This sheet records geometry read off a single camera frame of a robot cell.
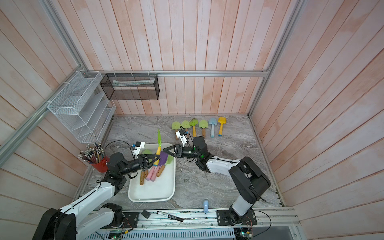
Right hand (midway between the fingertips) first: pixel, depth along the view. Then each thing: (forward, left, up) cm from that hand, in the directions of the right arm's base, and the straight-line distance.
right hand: (165, 152), depth 76 cm
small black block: (-25, +10, -20) cm, 34 cm away
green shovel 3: (+10, +16, -17) cm, 26 cm away
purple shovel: (-5, +11, -16) cm, 20 cm away
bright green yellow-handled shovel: (+37, -15, -18) cm, 44 cm away
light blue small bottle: (-21, -22, -19) cm, 36 cm away
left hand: (-5, +2, 0) cm, 5 cm away
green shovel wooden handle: (+35, -1, -19) cm, 40 cm away
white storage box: (-12, +4, -20) cm, 24 cm away
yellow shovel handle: (-1, +3, +2) cm, 4 cm away
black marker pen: (-26, -4, -20) cm, 33 cm away
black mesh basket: (+50, +31, +5) cm, 59 cm away
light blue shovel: (+39, -29, -19) cm, 52 cm away
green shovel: (+37, -22, -20) cm, 47 cm away
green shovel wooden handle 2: (+36, -9, -19) cm, 42 cm away
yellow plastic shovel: (+40, -37, -19) cm, 58 cm away
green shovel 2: (+5, 0, -18) cm, 18 cm away
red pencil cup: (-2, +38, -2) cm, 38 cm away
